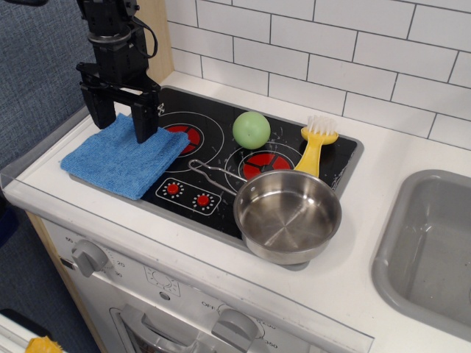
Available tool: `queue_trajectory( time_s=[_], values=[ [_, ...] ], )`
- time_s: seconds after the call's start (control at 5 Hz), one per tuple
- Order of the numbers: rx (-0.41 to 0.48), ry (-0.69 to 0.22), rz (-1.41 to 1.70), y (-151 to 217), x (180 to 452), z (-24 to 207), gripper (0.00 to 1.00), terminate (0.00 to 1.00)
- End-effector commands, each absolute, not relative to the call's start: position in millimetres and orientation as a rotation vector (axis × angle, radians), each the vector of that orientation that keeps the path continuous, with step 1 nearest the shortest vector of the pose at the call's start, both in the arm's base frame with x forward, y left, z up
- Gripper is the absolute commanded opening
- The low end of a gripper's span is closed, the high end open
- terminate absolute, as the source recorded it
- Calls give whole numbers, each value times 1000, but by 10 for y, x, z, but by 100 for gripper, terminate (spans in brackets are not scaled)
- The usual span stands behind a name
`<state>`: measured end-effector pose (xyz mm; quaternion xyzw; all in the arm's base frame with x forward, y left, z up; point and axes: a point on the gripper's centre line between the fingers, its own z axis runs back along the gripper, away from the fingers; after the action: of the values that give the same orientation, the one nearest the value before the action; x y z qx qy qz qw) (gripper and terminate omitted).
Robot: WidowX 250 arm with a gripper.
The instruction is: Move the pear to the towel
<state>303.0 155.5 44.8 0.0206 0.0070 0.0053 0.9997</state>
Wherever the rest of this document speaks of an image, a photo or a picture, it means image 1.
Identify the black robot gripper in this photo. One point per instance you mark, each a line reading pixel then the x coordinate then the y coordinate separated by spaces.
pixel 122 61

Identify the green lime ball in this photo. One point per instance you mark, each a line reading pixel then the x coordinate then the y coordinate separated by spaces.
pixel 251 130

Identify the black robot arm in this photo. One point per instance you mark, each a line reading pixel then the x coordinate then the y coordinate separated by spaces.
pixel 112 17

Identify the blue folded towel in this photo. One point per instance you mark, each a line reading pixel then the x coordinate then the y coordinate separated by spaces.
pixel 114 161

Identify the wooden side panel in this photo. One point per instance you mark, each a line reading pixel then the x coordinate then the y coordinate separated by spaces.
pixel 153 13

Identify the black toy stovetop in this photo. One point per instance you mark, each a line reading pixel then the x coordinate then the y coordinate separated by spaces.
pixel 189 199

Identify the grey left oven knob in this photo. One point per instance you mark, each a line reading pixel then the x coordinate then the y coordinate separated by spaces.
pixel 88 257

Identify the grey oven knob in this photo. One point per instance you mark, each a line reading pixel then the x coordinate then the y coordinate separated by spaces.
pixel 88 257
pixel 236 329

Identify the white toy oven front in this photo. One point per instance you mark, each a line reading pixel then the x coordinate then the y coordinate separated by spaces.
pixel 135 308

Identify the stainless steel pot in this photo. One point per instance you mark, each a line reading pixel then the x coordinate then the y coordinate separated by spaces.
pixel 283 216

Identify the yellow dish brush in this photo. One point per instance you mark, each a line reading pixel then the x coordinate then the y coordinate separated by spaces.
pixel 320 131

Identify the grey right oven knob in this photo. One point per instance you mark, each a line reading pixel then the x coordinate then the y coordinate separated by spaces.
pixel 236 329

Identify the yellow object bottom corner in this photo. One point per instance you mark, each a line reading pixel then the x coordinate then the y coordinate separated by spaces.
pixel 43 345

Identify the grey sink basin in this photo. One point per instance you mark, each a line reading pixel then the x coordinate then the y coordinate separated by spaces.
pixel 422 267

